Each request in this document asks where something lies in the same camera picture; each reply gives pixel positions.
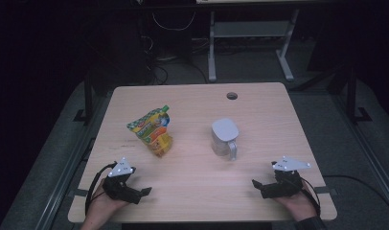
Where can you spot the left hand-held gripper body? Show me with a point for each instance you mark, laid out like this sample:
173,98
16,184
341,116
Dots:
117,187

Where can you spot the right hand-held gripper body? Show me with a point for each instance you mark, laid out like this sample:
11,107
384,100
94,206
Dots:
286,185

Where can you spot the yellow spout pouch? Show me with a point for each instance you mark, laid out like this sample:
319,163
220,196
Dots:
152,132

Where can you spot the person's right hand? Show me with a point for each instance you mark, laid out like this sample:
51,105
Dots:
299,206

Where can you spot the person's left hand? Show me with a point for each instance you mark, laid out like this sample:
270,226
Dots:
101,206

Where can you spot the black metal stand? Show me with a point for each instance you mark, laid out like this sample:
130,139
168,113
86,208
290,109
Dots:
352,92
88,99

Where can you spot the metal floor rail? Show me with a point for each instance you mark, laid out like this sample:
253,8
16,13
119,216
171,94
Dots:
66,172
368,150

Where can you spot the white metal desk frame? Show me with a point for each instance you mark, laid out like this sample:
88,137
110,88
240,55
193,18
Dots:
250,29

